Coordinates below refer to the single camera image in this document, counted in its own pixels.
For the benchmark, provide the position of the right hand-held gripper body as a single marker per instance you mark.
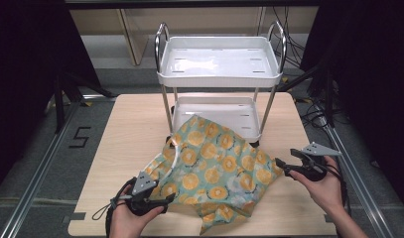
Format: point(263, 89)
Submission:
point(317, 150)

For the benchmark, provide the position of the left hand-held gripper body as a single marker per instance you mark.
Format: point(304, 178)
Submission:
point(142, 185)

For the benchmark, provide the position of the green orange-print cloth bag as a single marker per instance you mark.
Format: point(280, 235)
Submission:
point(209, 165)

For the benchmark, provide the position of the white two-tier cart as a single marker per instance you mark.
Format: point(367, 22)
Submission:
point(219, 62)

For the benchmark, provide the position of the person's left hand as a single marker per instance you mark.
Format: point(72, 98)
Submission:
point(130, 224)

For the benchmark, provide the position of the person's right hand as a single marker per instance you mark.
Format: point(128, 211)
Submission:
point(325, 195)

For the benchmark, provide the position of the black metal stand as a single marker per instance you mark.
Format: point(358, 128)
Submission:
point(328, 99)
point(60, 102)

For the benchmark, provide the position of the beige wooden furniture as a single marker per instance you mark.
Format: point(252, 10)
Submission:
point(135, 36)

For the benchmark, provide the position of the aluminium floor rail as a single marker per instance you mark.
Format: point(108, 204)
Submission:
point(37, 178)
point(358, 185)

